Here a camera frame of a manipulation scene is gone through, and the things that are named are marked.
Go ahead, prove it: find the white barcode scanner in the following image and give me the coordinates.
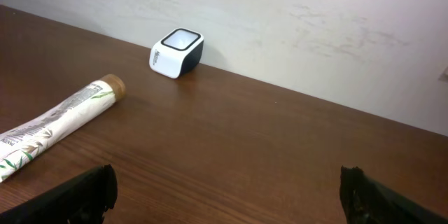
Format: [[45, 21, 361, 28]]
[[148, 27, 204, 79]]

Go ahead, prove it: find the white tube brown cap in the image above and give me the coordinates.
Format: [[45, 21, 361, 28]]
[[1, 74, 126, 181]]

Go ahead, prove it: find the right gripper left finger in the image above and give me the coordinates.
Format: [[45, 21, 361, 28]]
[[1, 164, 118, 224]]

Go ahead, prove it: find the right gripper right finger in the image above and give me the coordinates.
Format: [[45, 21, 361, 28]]
[[339, 166, 447, 224]]

